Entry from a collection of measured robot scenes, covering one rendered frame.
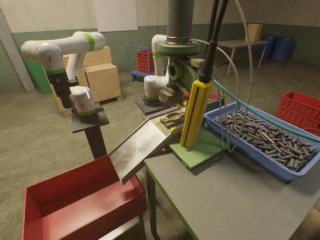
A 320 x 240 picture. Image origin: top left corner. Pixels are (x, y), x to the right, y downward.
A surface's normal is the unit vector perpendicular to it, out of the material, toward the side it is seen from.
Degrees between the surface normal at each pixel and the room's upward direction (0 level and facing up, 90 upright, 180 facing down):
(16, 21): 90
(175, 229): 0
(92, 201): 0
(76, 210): 0
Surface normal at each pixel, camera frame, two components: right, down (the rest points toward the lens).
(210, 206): 0.00, -0.83
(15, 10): 0.53, 0.48
